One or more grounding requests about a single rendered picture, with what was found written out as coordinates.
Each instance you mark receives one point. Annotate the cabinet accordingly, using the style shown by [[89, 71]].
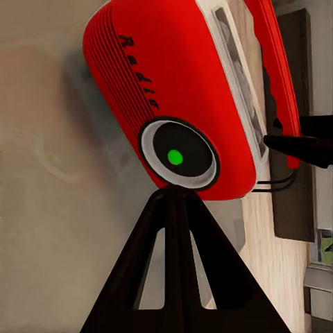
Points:
[[295, 208]]

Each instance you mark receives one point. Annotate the coffee table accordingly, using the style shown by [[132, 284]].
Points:
[[71, 186]]

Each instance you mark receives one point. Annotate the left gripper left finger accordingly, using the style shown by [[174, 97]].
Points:
[[117, 307]]

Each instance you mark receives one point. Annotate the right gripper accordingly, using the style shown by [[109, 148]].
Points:
[[316, 144]]

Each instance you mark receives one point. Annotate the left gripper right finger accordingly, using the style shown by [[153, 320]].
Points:
[[242, 306]]

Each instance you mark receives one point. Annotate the radio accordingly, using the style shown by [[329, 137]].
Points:
[[176, 79]]

